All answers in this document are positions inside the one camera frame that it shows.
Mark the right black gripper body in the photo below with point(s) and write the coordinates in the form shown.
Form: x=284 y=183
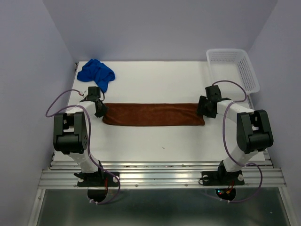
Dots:
x=202 y=107

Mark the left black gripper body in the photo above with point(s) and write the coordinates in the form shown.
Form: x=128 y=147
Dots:
x=103 y=111

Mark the brown towel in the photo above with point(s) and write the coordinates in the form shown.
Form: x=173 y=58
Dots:
x=153 y=115

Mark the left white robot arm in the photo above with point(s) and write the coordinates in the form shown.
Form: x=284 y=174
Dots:
x=72 y=129

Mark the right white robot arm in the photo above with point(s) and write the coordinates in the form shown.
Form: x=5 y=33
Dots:
x=253 y=130

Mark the blue towel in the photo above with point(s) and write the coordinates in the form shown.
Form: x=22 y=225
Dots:
x=98 y=72

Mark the white plastic basket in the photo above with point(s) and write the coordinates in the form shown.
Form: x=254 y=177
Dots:
x=233 y=65

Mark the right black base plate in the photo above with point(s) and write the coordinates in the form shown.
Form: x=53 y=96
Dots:
x=221 y=178

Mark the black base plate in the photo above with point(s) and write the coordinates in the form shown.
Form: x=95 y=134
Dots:
x=96 y=179
x=221 y=178

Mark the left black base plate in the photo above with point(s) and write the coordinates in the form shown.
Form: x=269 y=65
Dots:
x=96 y=179

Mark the aluminium mounting rail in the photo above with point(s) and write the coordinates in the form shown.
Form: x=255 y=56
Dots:
x=133 y=175

